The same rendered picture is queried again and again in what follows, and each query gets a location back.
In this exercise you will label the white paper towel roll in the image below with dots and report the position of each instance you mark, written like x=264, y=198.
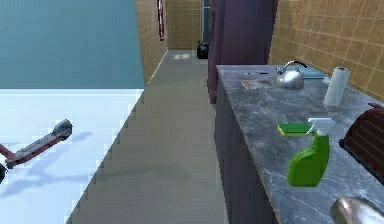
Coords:
x=337, y=86

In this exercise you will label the silver metal bowl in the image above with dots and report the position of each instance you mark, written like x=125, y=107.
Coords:
x=355, y=211

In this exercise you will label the red framed wall picture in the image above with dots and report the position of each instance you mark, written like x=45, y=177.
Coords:
x=161, y=18

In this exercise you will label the black bin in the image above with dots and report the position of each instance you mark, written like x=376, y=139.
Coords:
x=202, y=50

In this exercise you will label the dark red toaster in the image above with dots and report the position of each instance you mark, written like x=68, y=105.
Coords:
x=368, y=140

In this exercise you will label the green and yellow sponge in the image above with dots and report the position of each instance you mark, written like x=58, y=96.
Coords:
x=294, y=129

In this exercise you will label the grey marble counter cabinet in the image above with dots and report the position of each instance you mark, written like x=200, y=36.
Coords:
x=266, y=140

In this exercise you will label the green spray bottle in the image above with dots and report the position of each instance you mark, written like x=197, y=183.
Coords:
x=308, y=165

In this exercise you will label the silver kettle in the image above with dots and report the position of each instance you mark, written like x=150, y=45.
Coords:
x=289, y=80

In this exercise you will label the dark purple fridge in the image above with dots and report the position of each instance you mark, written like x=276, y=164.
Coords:
x=238, y=36

